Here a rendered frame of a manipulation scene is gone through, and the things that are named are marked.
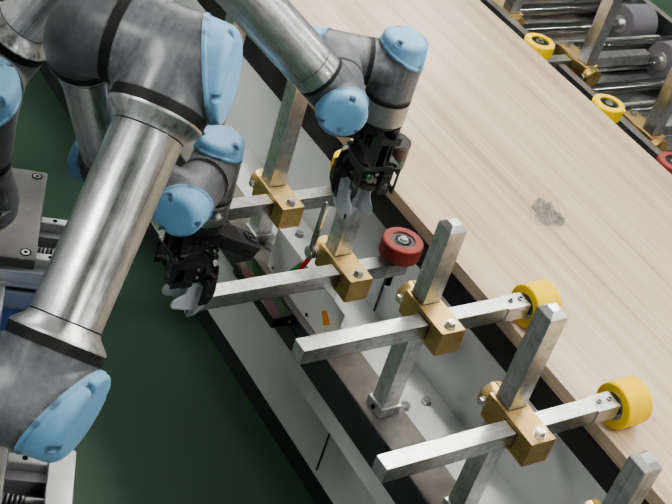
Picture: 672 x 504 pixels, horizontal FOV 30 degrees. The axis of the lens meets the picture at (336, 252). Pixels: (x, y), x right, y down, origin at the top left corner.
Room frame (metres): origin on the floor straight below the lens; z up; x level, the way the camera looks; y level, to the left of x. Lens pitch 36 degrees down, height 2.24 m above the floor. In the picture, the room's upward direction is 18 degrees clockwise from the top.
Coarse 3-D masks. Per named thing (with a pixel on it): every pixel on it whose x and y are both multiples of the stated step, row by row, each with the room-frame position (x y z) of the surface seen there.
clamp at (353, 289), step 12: (324, 240) 1.89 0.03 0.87; (324, 252) 1.86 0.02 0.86; (324, 264) 1.85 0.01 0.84; (336, 264) 1.83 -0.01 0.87; (348, 264) 1.84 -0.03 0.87; (360, 264) 1.85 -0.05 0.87; (348, 276) 1.80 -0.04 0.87; (336, 288) 1.81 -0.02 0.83; (348, 288) 1.79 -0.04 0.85; (360, 288) 1.81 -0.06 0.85; (348, 300) 1.79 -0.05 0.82
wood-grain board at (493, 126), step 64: (320, 0) 2.78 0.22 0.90; (384, 0) 2.89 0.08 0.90; (448, 0) 3.01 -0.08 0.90; (448, 64) 2.67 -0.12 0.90; (512, 64) 2.77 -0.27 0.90; (448, 128) 2.38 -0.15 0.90; (512, 128) 2.47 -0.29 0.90; (576, 128) 2.56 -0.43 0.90; (448, 192) 2.13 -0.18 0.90; (512, 192) 2.21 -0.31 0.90; (576, 192) 2.29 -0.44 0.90; (640, 192) 2.37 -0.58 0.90; (512, 256) 1.98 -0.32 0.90; (576, 256) 2.05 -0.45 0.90; (640, 256) 2.12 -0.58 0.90; (512, 320) 1.79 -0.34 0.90; (576, 320) 1.85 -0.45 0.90; (640, 320) 1.91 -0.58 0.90; (576, 384) 1.67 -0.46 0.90; (640, 448) 1.56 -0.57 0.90
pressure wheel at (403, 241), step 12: (396, 228) 1.94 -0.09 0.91; (384, 240) 1.90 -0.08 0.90; (396, 240) 1.91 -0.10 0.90; (408, 240) 1.92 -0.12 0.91; (420, 240) 1.93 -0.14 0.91; (384, 252) 1.89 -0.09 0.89; (396, 252) 1.88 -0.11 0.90; (408, 252) 1.88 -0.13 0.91; (420, 252) 1.90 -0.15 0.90; (396, 264) 1.88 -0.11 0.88; (408, 264) 1.88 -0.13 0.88
